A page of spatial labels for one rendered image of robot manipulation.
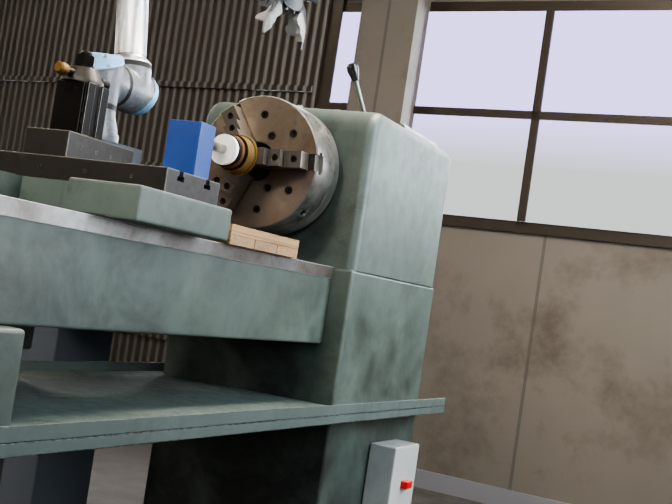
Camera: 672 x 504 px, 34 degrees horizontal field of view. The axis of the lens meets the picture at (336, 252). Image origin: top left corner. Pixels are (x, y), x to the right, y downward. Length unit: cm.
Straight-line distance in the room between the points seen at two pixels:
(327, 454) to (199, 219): 87
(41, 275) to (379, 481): 138
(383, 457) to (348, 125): 85
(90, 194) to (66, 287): 17
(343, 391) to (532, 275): 240
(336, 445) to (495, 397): 237
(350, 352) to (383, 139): 52
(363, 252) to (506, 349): 239
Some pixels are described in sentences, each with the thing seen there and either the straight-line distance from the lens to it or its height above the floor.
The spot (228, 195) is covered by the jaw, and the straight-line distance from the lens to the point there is 254.
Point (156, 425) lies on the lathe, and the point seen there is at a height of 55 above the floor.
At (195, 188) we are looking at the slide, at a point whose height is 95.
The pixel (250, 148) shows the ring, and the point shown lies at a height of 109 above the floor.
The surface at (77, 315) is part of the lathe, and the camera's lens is 179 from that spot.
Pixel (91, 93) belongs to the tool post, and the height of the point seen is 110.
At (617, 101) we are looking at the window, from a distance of 493.
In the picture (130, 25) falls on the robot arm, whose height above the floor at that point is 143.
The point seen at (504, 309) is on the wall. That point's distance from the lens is 496.
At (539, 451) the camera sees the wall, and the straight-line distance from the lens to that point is 491.
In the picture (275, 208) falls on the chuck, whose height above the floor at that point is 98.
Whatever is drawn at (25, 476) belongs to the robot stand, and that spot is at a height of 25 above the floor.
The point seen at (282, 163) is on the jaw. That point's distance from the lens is 248.
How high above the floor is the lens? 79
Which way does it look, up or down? 3 degrees up
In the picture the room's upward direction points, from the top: 9 degrees clockwise
